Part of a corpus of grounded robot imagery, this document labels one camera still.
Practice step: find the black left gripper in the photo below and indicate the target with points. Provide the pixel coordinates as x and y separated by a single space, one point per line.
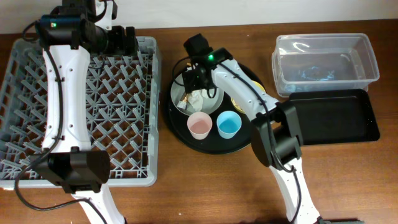
129 40

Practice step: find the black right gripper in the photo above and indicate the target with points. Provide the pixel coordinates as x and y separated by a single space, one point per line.
192 79

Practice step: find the white paper napkin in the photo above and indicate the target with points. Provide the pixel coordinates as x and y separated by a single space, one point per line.
196 99

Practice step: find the brown foil wrapper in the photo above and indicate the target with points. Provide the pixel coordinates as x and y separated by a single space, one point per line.
182 103

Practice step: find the pink cup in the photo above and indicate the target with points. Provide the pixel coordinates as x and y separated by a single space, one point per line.
199 125

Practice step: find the blue cup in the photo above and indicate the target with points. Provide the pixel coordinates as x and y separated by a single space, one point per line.
228 124

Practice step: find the yellow bowl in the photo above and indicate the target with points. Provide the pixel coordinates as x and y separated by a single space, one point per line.
237 107

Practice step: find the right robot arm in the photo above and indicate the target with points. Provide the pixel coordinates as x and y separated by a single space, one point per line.
276 135

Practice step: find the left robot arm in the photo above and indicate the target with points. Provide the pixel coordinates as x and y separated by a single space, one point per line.
67 160

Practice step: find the grey plastic dishwasher rack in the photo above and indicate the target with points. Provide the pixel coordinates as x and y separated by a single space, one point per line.
122 96

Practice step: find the grey round plate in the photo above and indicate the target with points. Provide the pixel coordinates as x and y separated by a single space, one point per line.
209 106

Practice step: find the round black tray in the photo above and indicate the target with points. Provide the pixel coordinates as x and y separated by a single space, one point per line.
213 144

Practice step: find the clear plastic bin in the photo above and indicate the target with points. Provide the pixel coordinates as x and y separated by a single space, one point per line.
322 62

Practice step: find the black rectangular tray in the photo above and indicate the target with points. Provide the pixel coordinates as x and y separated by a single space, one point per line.
338 116

